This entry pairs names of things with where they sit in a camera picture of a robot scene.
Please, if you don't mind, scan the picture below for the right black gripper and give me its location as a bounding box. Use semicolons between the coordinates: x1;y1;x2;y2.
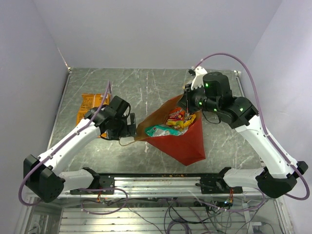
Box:
177;81;220;114

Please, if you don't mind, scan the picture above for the teal snack packet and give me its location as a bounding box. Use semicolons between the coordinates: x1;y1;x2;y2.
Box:
145;124;188;137

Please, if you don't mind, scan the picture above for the aluminium frame rail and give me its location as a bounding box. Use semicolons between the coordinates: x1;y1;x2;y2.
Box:
26;176;273;198

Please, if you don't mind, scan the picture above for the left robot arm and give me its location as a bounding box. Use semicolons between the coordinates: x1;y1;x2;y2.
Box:
21;96;136;203

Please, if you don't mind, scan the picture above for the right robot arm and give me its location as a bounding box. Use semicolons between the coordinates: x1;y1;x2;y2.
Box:
178;67;308;198

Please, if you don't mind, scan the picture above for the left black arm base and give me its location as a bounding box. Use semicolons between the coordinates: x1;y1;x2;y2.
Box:
95;175;115;195

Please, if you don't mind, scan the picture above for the orange kettle chips bag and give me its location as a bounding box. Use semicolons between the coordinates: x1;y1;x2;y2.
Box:
76;93;104;125

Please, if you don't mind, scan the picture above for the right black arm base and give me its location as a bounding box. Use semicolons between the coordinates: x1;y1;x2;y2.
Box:
195;175;226;194

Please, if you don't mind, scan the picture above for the red paper bag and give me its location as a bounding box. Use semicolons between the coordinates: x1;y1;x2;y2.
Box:
134;95;206;166

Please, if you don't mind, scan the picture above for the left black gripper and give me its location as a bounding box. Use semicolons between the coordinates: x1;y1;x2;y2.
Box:
106;113;137;140

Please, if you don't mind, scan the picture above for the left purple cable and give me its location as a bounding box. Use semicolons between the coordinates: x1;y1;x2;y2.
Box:
19;80;113;207

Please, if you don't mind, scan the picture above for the yellow candy packet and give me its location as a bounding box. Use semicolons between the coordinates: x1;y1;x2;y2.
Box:
182;114;196;129

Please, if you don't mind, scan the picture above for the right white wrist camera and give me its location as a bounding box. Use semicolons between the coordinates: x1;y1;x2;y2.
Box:
188;66;208;90

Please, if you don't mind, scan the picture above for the red yellow snack packet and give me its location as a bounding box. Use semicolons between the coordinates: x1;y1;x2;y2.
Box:
166;107;188;131

